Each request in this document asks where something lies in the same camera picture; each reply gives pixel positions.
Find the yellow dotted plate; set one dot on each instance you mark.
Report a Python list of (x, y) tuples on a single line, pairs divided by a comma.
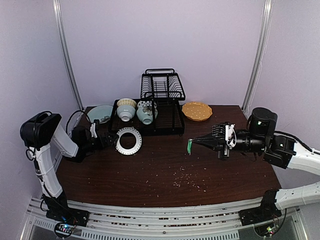
[(197, 111)]

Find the yellow checked bowl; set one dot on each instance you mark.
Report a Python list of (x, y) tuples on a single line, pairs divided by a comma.
[(126, 101)]

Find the aluminium frame post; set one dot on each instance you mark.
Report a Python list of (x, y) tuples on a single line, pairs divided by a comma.
[(65, 52), (257, 63)]

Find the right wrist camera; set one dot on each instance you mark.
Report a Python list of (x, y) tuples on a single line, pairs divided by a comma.
[(230, 136)]

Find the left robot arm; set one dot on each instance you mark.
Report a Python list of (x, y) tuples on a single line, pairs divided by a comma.
[(42, 131)]

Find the aluminium front rail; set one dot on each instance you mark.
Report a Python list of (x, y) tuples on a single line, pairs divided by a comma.
[(204, 222)]

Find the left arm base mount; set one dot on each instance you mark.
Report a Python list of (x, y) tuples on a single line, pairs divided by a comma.
[(72, 216)]

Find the black wire dish rack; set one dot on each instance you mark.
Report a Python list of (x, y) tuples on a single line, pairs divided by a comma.
[(162, 85)]

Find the right aluminium frame post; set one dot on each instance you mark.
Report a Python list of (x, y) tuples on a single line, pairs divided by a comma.
[(257, 63)]

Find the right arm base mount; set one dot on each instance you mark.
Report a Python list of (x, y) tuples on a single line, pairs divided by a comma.
[(257, 215)]

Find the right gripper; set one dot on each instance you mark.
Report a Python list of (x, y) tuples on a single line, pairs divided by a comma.
[(222, 141)]

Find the metal keyring disc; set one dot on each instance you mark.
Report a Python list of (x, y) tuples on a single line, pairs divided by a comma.
[(138, 141)]

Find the white black dotted bowl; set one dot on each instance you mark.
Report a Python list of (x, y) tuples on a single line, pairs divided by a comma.
[(146, 103)]

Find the left aluminium frame post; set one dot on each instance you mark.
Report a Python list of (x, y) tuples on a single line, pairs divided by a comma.
[(65, 52)]

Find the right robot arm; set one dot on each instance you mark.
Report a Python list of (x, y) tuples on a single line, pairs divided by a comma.
[(277, 148)]

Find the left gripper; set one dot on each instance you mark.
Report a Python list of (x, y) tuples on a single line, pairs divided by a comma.
[(107, 143)]

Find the light blue striped bowl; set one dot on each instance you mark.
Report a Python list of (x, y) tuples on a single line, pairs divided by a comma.
[(126, 112)]

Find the green floral bowl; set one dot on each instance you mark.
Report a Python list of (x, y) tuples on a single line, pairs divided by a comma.
[(145, 114)]

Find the light blue ceramic plate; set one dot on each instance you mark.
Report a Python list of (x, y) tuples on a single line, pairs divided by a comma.
[(102, 113)]

